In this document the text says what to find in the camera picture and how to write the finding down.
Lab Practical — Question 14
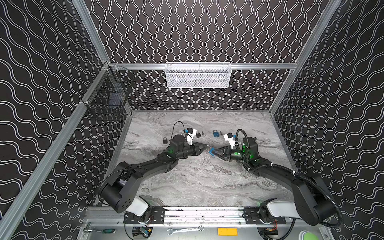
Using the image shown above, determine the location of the blue padlock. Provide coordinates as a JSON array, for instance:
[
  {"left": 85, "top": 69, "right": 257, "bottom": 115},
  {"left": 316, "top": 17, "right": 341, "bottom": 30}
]
[
  {"left": 209, "top": 148, "right": 215, "bottom": 156},
  {"left": 213, "top": 130, "right": 223, "bottom": 138}
]

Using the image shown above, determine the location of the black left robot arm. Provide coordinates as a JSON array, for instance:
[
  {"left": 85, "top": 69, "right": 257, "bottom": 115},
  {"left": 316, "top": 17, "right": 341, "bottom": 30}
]
[{"left": 99, "top": 135, "right": 208, "bottom": 217}]

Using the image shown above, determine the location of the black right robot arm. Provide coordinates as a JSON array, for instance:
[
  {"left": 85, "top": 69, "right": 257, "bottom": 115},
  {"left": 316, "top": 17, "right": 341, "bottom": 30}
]
[{"left": 212, "top": 137, "right": 341, "bottom": 228}]

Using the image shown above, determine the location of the yellow label plate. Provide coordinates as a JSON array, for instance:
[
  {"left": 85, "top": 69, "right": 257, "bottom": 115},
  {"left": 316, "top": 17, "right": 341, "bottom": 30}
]
[{"left": 218, "top": 228, "right": 238, "bottom": 237}]

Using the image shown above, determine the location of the silver open-end wrench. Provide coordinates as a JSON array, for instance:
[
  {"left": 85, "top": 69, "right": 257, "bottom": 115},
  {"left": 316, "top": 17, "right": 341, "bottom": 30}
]
[{"left": 167, "top": 226, "right": 205, "bottom": 236}]

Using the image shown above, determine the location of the green round button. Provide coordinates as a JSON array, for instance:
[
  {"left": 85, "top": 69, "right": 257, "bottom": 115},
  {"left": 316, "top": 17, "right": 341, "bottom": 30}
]
[{"left": 299, "top": 231, "right": 319, "bottom": 240}]

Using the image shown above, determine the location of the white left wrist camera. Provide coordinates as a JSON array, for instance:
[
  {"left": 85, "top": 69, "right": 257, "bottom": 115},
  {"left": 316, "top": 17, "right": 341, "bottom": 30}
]
[{"left": 185, "top": 128, "right": 197, "bottom": 146}]

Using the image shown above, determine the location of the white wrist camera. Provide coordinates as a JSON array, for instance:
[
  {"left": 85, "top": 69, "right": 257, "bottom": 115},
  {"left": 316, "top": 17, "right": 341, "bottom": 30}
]
[
  {"left": 185, "top": 128, "right": 197, "bottom": 146},
  {"left": 223, "top": 133, "right": 236, "bottom": 149}
]

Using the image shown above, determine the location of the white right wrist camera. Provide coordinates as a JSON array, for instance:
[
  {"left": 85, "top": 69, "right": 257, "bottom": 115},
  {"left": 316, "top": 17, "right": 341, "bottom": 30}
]
[{"left": 223, "top": 133, "right": 236, "bottom": 149}]

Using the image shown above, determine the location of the white wire mesh basket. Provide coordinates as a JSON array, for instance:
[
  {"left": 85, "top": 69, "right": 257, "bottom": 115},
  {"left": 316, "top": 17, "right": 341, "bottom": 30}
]
[{"left": 165, "top": 62, "right": 232, "bottom": 89}]

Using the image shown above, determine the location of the black wire mesh basket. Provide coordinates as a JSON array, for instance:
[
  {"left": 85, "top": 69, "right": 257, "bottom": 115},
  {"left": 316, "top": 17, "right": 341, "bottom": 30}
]
[{"left": 81, "top": 62, "right": 132, "bottom": 123}]

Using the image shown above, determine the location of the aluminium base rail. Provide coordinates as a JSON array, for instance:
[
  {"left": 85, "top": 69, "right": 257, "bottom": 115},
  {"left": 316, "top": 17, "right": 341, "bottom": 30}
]
[{"left": 80, "top": 206, "right": 328, "bottom": 226}]

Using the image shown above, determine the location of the green handled screwdriver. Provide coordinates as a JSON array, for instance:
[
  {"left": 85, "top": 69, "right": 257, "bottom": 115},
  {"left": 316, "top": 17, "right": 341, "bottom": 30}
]
[{"left": 83, "top": 228, "right": 117, "bottom": 234}]

